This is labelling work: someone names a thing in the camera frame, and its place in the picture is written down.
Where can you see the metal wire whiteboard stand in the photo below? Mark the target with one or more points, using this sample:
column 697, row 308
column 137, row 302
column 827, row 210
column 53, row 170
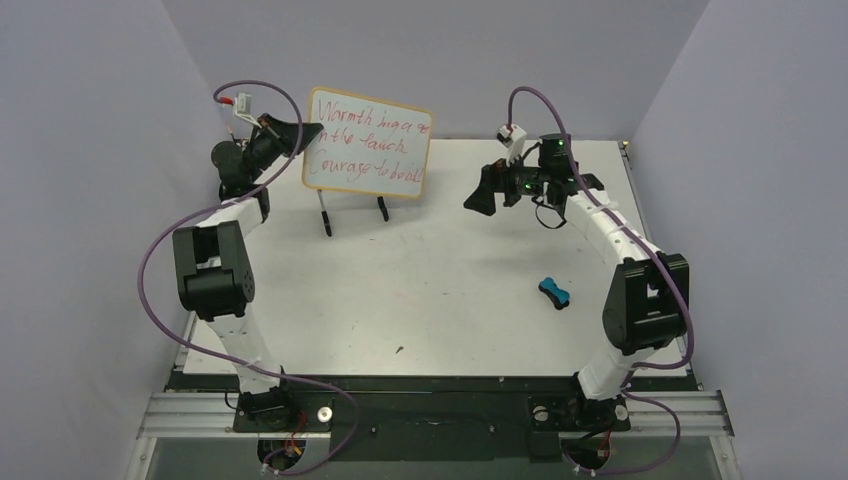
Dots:
column 358, row 210

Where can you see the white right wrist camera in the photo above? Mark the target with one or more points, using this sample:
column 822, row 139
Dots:
column 513, row 138

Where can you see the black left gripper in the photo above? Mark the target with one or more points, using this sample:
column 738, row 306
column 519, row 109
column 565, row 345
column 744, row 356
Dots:
column 293, row 138

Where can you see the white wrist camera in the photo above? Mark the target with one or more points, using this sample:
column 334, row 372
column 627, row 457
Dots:
column 513, row 138
column 242, row 108

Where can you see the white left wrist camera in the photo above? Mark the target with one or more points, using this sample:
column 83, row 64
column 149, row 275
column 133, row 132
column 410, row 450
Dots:
column 242, row 108

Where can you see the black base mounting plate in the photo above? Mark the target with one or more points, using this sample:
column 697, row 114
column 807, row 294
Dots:
column 420, row 418

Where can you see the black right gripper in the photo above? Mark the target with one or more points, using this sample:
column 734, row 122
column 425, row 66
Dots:
column 501, row 183

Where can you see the yellow framed whiteboard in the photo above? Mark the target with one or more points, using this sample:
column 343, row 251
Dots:
column 367, row 145

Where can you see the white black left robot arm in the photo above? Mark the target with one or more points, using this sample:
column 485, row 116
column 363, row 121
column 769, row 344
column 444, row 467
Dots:
column 214, row 275

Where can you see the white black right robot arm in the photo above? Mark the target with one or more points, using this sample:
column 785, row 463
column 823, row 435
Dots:
column 644, row 308

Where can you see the blue whiteboard eraser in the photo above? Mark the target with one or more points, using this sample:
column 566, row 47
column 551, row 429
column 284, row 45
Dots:
column 558, row 297

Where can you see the aluminium table edge rail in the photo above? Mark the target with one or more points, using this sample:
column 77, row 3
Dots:
column 623, row 146

